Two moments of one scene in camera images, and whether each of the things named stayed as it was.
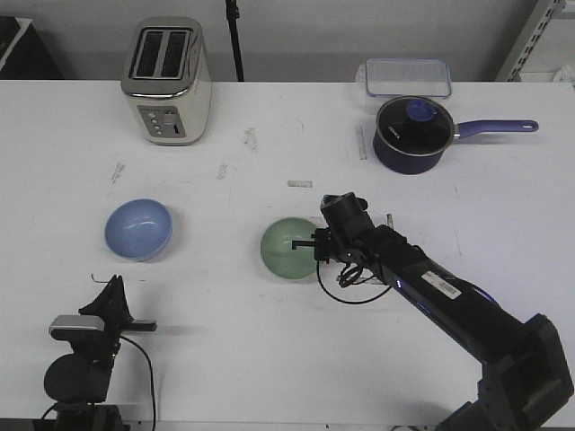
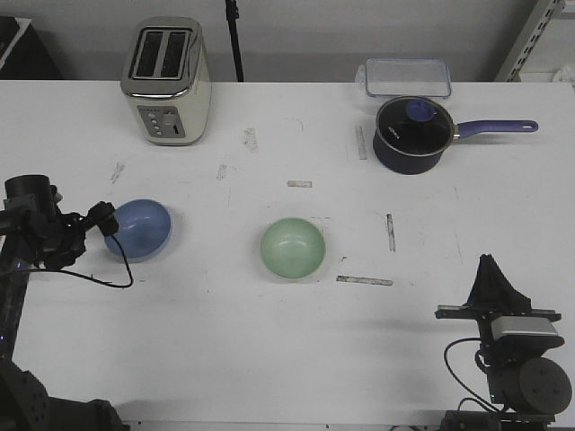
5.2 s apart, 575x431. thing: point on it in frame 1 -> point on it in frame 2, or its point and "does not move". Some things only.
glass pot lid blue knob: x=415 y=126 does not move
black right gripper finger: x=305 y=243 -> x=506 y=294
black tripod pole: x=233 y=13 does not move
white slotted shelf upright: x=533 y=29 does not move
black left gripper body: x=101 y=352 -> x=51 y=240
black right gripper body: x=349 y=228 -> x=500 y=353
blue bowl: x=138 y=228 does not move
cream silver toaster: x=166 y=80 does not move
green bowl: x=278 y=254 does not move
